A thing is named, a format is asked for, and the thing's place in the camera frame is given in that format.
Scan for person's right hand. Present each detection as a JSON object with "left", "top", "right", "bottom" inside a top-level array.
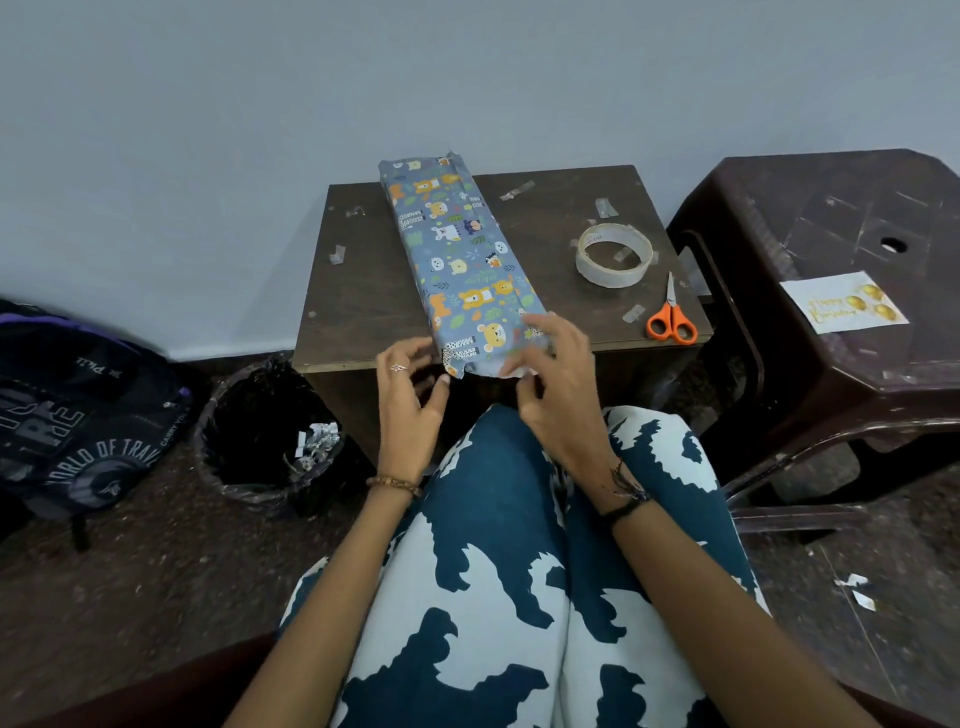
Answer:
[{"left": 500, "top": 312, "right": 640, "bottom": 513}]

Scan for person's left hand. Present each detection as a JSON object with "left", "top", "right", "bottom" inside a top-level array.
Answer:
[{"left": 374, "top": 335, "right": 453, "bottom": 490}]

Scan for orange handled scissors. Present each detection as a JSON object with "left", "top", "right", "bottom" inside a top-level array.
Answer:
[{"left": 646, "top": 271, "right": 699, "bottom": 346}]

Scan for clear tape roll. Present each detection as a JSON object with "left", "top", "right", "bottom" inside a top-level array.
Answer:
[{"left": 575, "top": 222, "right": 655, "bottom": 290}]

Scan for happy birthday card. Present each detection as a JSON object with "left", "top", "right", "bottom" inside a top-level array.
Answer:
[{"left": 779, "top": 271, "right": 910, "bottom": 335}]

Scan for person's left forearm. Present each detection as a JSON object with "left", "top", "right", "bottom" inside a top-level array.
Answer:
[{"left": 224, "top": 487, "right": 421, "bottom": 728}]

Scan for person's right forearm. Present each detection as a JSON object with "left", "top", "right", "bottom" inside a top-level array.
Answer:
[{"left": 599, "top": 502, "right": 883, "bottom": 728}]

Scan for crumpled paper scraps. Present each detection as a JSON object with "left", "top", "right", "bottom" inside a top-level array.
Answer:
[{"left": 284, "top": 422, "right": 343, "bottom": 474}]

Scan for small dark wooden table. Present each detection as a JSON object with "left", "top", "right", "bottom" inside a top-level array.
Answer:
[{"left": 290, "top": 164, "right": 714, "bottom": 466}]

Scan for teal white patterned trousers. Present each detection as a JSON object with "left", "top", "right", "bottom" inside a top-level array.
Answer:
[{"left": 277, "top": 404, "right": 774, "bottom": 728}]

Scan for black lined trash bin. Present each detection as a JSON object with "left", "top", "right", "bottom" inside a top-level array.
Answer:
[{"left": 191, "top": 356, "right": 354, "bottom": 519}]

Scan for brown plastic stool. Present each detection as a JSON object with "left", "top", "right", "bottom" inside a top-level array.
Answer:
[{"left": 665, "top": 148, "right": 960, "bottom": 534}]

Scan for black purple backpack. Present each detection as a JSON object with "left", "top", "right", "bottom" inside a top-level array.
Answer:
[{"left": 0, "top": 299, "right": 196, "bottom": 553}]

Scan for dark red seat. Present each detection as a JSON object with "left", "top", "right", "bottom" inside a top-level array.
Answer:
[{"left": 14, "top": 629, "right": 950, "bottom": 728}]

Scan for brown beaded bracelet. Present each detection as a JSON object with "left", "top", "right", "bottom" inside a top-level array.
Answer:
[{"left": 365, "top": 474, "right": 424, "bottom": 500}]

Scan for black thread bracelet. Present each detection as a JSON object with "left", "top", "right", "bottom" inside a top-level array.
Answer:
[{"left": 596, "top": 461, "right": 654, "bottom": 530}]

